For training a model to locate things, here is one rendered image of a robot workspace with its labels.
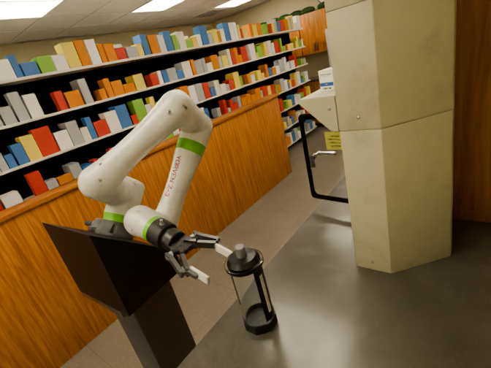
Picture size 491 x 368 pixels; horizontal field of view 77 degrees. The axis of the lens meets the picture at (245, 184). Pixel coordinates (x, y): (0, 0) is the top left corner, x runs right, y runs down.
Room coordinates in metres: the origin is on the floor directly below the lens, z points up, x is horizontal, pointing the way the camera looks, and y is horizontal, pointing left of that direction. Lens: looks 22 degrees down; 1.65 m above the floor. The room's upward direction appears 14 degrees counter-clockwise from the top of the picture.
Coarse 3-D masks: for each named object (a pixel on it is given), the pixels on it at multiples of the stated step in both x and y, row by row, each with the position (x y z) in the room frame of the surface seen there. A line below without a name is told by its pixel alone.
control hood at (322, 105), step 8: (312, 96) 0.90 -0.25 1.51; (320, 96) 0.87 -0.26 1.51; (328, 96) 0.84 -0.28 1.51; (304, 104) 0.89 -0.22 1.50; (312, 104) 0.87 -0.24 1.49; (320, 104) 0.86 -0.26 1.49; (328, 104) 0.84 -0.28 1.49; (336, 104) 0.83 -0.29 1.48; (312, 112) 0.87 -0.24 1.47; (320, 112) 0.86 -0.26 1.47; (328, 112) 0.84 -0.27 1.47; (336, 112) 0.83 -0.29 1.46; (320, 120) 0.86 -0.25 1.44; (328, 120) 0.84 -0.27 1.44; (336, 120) 0.83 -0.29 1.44; (328, 128) 0.85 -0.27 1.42; (336, 128) 0.83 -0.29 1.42
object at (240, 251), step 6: (240, 246) 0.70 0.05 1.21; (234, 252) 0.72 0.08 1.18; (240, 252) 0.68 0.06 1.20; (246, 252) 0.71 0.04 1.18; (252, 252) 0.70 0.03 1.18; (228, 258) 0.70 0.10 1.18; (234, 258) 0.69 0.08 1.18; (240, 258) 0.68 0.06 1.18; (246, 258) 0.68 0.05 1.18; (252, 258) 0.67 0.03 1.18; (258, 258) 0.68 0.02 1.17; (228, 264) 0.68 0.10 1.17; (234, 264) 0.67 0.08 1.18; (240, 264) 0.66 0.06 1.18; (246, 264) 0.66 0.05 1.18; (252, 264) 0.66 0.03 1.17; (234, 270) 0.66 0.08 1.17; (240, 270) 0.65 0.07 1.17
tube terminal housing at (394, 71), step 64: (384, 0) 0.75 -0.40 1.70; (448, 0) 0.76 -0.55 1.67; (384, 64) 0.75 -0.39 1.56; (448, 64) 0.76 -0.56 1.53; (384, 128) 0.75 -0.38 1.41; (448, 128) 0.76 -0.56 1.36; (384, 192) 0.75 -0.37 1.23; (448, 192) 0.76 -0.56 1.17; (384, 256) 0.76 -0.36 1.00; (448, 256) 0.76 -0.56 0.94
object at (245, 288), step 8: (224, 264) 0.70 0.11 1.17; (256, 264) 0.66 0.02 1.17; (232, 272) 0.65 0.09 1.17; (240, 272) 0.65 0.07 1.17; (232, 280) 0.68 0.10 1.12; (240, 280) 0.66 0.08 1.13; (248, 280) 0.65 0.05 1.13; (240, 288) 0.66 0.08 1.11; (248, 288) 0.65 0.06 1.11; (256, 288) 0.66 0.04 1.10; (240, 296) 0.66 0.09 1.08; (248, 296) 0.65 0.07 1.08; (256, 296) 0.65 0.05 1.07; (240, 304) 0.67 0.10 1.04; (248, 304) 0.65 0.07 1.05; (256, 304) 0.65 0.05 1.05; (248, 312) 0.66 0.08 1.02; (256, 312) 0.65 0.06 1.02; (248, 320) 0.66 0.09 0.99; (256, 320) 0.65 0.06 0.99; (264, 320) 0.65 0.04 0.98
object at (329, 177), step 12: (312, 120) 1.24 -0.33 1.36; (312, 132) 1.25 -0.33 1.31; (324, 132) 1.21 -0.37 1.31; (336, 132) 1.17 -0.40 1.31; (312, 144) 1.26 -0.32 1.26; (324, 144) 1.21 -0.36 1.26; (336, 144) 1.17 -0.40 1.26; (324, 156) 1.22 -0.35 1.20; (336, 156) 1.18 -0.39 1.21; (312, 168) 1.27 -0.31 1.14; (324, 168) 1.22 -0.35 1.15; (336, 168) 1.18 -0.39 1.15; (324, 180) 1.23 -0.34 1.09; (336, 180) 1.19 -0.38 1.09; (324, 192) 1.24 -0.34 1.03; (336, 192) 1.19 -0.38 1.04
